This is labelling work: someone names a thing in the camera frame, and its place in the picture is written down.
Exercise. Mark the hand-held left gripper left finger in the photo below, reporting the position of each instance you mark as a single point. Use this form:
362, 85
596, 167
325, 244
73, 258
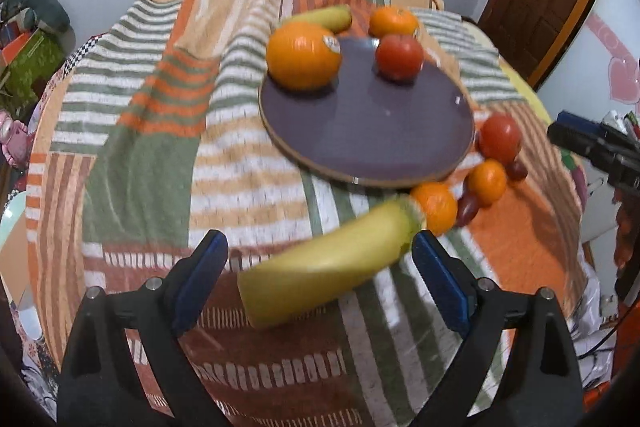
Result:
200, 279

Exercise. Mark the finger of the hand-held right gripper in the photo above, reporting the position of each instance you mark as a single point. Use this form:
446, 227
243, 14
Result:
595, 142

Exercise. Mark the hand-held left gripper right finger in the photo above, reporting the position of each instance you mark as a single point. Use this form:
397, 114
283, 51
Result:
445, 282

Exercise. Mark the yellow banana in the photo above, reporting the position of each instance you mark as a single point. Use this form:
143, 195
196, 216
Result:
335, 18
320, 267

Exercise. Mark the purple round plate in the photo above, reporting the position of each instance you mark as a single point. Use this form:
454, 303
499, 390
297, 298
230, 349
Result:
370, 122

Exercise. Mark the dark red grape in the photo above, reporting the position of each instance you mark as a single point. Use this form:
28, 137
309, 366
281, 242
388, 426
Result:
516, 171
467, 211

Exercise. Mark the small mandarin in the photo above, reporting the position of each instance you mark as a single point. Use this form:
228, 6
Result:
487, 182
440, 207
392, 22

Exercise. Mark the yellow bed sheet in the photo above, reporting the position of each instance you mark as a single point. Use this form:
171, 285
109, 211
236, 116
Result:
525, 87

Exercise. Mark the red tomato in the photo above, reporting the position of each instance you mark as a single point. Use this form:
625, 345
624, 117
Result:
399, 57
500, 139

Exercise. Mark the striped orange green blanket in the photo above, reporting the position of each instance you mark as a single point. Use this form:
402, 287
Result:
150, 157

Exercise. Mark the white plastic bag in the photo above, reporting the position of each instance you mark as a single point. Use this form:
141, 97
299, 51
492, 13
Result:
590, 312

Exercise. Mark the pink toy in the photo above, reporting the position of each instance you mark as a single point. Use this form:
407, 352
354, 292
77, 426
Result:
12, 137

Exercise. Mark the large orange with sticker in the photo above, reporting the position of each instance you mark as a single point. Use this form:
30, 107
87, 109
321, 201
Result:
300, 57

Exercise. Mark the green cardboard box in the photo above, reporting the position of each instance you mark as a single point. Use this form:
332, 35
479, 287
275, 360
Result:
35, 62

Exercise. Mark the grey plush toy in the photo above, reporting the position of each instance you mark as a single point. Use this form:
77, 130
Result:
42, 9

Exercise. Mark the pink wall decoration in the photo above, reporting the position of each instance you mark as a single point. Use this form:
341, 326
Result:
620, 72

